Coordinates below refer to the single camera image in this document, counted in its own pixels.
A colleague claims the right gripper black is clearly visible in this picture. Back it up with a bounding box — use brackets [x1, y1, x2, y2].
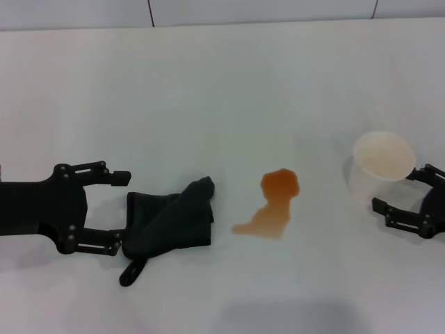
[371, 162, 445, 241]

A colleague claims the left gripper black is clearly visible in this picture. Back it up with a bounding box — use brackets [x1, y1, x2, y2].
[0, 160, 132, 257]

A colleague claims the white paper cup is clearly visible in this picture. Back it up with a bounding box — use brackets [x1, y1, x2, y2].
[346, 129, 416, 206]

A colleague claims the dark blue rag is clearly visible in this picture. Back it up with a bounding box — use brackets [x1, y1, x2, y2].
[119, 176, 217, 287]

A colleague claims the orange liquid spill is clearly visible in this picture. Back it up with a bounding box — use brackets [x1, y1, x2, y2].
[232, 168, 300, 241]

